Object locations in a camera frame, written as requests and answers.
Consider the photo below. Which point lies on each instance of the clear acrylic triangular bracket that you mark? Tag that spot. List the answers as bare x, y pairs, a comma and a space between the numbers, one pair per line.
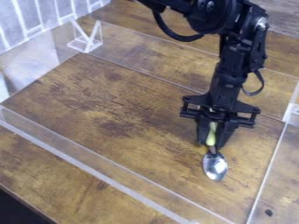
85, 43

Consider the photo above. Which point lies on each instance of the clear acrylic barrier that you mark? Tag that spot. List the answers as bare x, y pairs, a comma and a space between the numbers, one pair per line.
156, 196
276, 204

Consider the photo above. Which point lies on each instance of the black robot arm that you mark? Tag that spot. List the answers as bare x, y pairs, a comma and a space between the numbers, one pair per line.
239, 22

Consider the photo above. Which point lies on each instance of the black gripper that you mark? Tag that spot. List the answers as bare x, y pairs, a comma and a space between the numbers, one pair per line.
219, 106

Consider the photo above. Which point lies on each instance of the clear acrylic front barrier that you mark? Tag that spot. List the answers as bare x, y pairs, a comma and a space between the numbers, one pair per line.
156, 196

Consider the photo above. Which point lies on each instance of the clear acrylic right barrier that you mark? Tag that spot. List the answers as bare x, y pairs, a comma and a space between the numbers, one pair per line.
276, 204

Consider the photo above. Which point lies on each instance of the green handled metal spoon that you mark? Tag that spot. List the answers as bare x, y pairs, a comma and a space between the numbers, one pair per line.
215, 165

